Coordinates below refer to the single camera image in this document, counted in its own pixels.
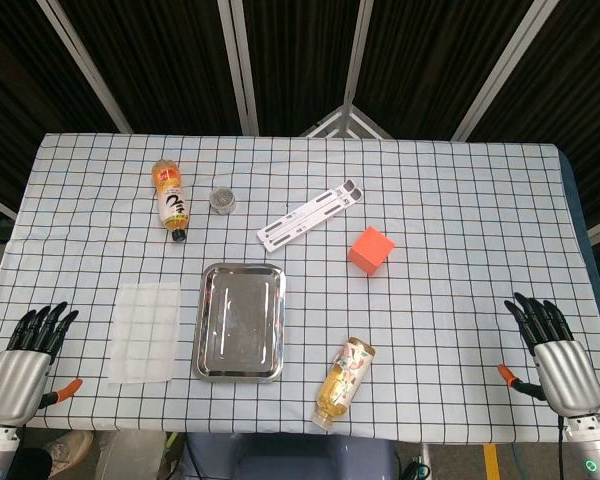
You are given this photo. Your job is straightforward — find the translucent white plastic sheet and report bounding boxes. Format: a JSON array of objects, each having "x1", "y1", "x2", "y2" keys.
[{"x1": 105, "y1": 282, "x2": 183, "y2": 386}]

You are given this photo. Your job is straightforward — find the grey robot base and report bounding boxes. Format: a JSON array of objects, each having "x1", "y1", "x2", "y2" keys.
[{"x1": 181, "y1": 431, "x2": 399, "y2": 480}]

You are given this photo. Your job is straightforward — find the white metal frame structure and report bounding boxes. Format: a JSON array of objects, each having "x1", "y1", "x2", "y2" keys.
[{"x1": 299, "y1": 103, "x2": 395, "y2": 140}]

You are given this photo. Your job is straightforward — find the blue checkered tablecloth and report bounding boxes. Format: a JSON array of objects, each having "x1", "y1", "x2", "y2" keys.
[{"x1": 0, "y1": 132, "x2": 600, "y2": 446}]

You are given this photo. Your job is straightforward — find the yellow drink bottle patterned label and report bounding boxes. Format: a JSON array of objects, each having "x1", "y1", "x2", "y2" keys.
[{"x1": 311, "y1": 337, "x2": 376, "y2": 431}]

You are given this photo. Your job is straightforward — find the orange cube box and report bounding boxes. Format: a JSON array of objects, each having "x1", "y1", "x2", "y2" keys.
[{"x1": 347, "y1": 226, "x2": 397, "y2": 277}]

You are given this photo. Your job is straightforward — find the beige shoe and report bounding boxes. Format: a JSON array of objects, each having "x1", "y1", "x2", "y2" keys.
[{"x1": 47, "y1": 429, "x2": 95, "y2": 479}]

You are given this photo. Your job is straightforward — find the white folding laptop stand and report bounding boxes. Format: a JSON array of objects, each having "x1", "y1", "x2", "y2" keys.
[{"x1": 256, "y1": 178, "x2": 366, "y2": 254}]

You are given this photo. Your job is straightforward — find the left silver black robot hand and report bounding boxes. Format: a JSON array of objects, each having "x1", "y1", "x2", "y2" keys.
[{"x1": 0, "y1": 301, "x2": 84, "y2": 427}]

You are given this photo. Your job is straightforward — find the metal tray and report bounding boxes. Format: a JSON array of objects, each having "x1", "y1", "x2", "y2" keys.
[{"x1": 191, "y1": 262, "x2": 287, "y2": 384}]

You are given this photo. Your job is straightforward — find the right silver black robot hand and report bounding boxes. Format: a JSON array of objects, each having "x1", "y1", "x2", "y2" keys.
[{"x1": 497, "y1": 292, "x2": 600, "y2": 418}]

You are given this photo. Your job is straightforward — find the orange drink bottle white label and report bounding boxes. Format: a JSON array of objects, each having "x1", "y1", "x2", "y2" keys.
[{"x1": 151, "y1": 158, "x2": 189, "y2": 244}]

